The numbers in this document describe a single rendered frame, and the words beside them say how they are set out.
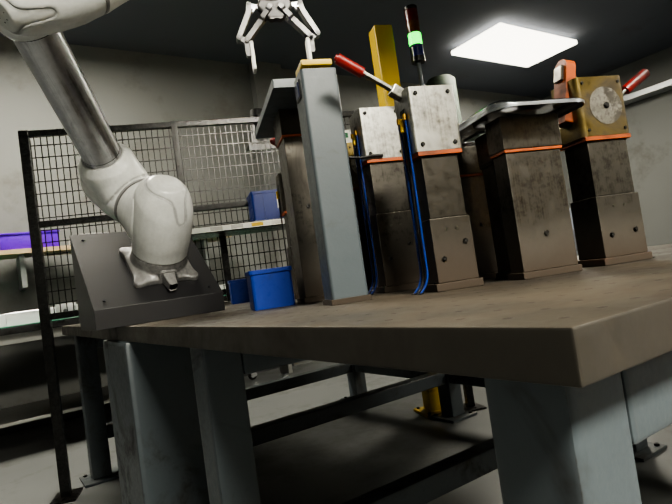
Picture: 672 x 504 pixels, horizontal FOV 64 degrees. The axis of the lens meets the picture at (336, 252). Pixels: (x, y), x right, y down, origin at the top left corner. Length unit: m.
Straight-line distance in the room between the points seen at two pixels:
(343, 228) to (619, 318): 0.65
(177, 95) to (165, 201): 3.56
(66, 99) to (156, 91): 3.52
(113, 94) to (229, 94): 1.01
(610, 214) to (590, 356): 0.76
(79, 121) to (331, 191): 0.73
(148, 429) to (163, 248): 0.47
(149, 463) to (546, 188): 1.13
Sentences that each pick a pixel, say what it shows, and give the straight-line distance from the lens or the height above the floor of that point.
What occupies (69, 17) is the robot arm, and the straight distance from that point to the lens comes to 1.19.
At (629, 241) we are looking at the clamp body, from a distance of 1.16.
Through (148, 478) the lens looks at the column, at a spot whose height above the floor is 0.32.
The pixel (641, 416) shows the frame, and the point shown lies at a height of 0.60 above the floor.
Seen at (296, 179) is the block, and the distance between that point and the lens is 1.24.
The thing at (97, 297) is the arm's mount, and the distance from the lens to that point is 1.53.
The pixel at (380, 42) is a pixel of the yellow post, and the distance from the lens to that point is 2.96.
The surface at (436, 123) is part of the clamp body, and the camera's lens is 0.98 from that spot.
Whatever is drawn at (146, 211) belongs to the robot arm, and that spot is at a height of 0.99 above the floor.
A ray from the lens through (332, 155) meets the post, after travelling 1.01.
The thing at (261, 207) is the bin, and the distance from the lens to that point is 2.33.
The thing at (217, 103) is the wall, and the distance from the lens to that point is 5.10.
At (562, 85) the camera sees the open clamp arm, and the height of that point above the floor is 1.06.
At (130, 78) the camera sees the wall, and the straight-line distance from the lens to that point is 4.92.
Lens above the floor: 0.75
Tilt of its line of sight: 2 degrees up
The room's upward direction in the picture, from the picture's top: 8 degrees counter-clockwise
